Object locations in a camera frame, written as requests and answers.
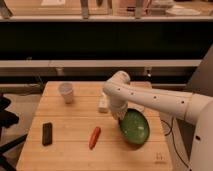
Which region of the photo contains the black rectangular block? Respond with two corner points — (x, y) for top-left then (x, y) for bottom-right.
(42, 123), (52, 146)

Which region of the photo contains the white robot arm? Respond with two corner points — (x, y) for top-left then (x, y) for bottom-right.
(103, 71), (213, 171)

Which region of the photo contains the orange carrot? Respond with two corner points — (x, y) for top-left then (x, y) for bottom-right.
(89, 127), (101, 149)

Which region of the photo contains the black chair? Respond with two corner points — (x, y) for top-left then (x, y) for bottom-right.
(0, 93), (29, 171)

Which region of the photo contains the green ceramic bowl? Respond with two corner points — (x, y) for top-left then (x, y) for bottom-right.
(119, 108), (150, 145)

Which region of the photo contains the white plastic bottle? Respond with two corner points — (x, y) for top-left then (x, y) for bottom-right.
(98, 93), (109, 113)

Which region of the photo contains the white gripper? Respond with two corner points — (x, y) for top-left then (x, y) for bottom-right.
(109, 103), (128, 120)

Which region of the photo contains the black cable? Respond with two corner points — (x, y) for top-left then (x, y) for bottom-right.
(161, 116), (191, 171)

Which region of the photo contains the white paper cup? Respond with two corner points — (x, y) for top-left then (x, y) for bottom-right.
(58, 82), (74, 104)

